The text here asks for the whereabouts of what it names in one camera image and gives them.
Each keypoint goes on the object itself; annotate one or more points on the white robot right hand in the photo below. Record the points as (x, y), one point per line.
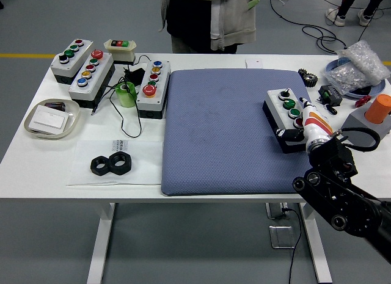
(316, 123)

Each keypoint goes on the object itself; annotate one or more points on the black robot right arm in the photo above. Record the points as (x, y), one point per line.
(333, 162)

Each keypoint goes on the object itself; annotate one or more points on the small black connector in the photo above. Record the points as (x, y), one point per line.
(331, 109)

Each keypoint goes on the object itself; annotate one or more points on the black module green terminals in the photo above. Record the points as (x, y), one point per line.
(330, 95)

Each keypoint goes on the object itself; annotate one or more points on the grey block base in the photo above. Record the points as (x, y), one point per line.
(355, 120)

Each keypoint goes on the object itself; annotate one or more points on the black metal gear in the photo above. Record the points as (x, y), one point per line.
(309, 79)

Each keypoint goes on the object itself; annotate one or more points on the small red clip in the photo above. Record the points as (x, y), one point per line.
(363, 100)

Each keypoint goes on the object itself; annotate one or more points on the bag of clear parts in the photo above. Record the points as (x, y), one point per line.
(345, 76)

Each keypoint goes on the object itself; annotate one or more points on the blue plate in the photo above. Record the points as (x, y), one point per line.
(331, 65)

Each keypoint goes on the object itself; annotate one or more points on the orange cylinder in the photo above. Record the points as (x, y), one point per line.
(378, 108)

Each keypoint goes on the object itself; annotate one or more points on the bubble wrap bag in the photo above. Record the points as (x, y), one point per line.
(365, 59)

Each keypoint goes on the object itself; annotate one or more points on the small white box red mark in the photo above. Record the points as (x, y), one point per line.
(253, 63)

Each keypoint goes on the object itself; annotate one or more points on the blue-grey fabric mat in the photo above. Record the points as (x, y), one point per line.
(220, 128)

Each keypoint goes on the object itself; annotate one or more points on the grey box under table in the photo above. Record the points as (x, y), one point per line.
(273, 210)

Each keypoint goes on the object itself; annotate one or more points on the background person's legs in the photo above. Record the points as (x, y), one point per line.
(339, 18)

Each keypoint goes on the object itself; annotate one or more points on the metal floor outlet box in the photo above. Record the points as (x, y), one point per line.
(281, 236)

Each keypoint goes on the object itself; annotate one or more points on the white table leg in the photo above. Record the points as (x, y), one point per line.
(317, 244)
(100, 241)

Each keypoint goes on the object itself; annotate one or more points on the clear printed plastic bag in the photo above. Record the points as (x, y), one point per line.
(143, 165)

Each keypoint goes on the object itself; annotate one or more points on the black power adapter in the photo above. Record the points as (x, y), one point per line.
(137, 74)

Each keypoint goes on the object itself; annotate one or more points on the green tape roll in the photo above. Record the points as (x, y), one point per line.
(126, 96)

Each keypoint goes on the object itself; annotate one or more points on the black hex nut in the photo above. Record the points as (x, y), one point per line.
(126, 162)
(95, 166)

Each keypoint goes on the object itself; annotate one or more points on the white shallow tray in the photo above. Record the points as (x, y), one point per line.
(68, 125)

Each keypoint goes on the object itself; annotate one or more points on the dark cylindrical battery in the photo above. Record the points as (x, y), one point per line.
(55, 106)

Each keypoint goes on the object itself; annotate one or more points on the white card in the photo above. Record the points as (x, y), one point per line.
(50, 118)

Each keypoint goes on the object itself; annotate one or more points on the cream three-button switch box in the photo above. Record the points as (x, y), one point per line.
(120, 52)

